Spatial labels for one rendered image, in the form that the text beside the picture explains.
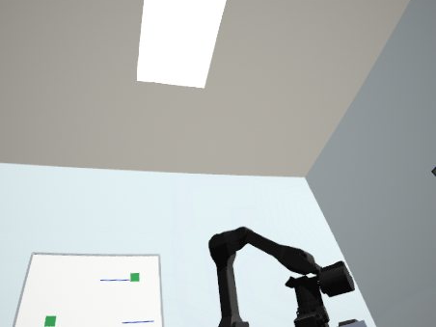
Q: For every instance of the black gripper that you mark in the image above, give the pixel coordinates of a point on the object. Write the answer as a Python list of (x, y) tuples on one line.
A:
[(310, 306)]

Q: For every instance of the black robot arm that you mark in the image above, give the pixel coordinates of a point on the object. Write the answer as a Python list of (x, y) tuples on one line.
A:
[(333, 279)]

